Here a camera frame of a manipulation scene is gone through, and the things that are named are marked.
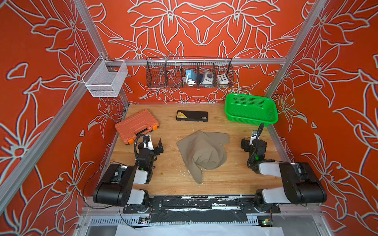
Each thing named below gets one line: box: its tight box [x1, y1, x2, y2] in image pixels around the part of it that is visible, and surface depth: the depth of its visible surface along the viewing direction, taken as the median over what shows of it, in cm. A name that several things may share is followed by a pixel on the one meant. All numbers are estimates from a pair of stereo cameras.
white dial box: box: [199, 70, 214, 85], surface depth 93 cm
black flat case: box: [176, 110, 209, 122], surface depth 112 cm
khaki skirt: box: [176, 130, 230, 184], surface depth 85 cm
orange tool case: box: [114, 109, 160, 146], surface depth 102 cm
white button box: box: [216, 73, 229, 89], surface depth 97 cm
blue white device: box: [182, 69, 198, 87], surface depth 87 cm
